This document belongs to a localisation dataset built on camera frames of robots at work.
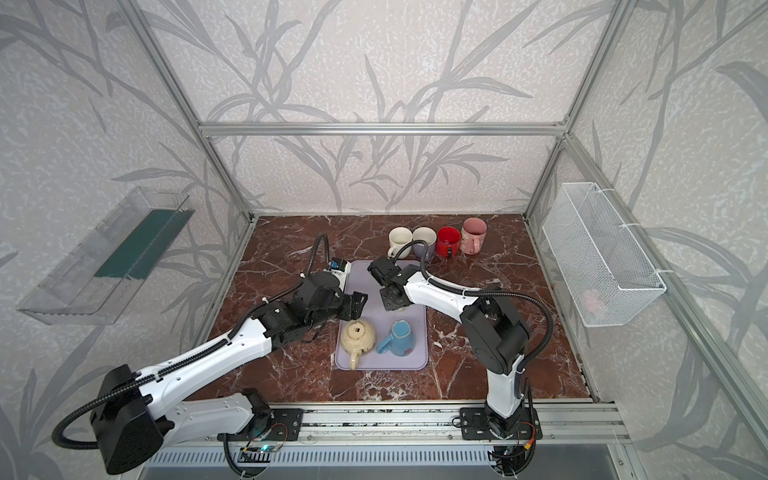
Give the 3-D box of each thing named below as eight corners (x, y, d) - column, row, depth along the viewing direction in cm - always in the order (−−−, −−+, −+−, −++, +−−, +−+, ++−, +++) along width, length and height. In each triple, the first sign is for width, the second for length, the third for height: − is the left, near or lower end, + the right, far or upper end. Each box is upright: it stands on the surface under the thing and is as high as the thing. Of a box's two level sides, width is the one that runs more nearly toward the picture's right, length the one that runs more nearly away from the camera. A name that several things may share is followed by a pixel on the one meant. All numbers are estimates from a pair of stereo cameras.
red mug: (437, 264, 108) (440, 248, 101) (436, 242, 115) (438, 226, 108) (459, 264, 108) (462, 248, 101) (455, 242, 115) (459, 226, 108)
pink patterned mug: (457, 261, 109) (462, 242, 100) (460, 236, 117) (465, 215, 108) (479, 265, 108) (486, 245, 99) (481, 239, 116) (487, 219, 107)
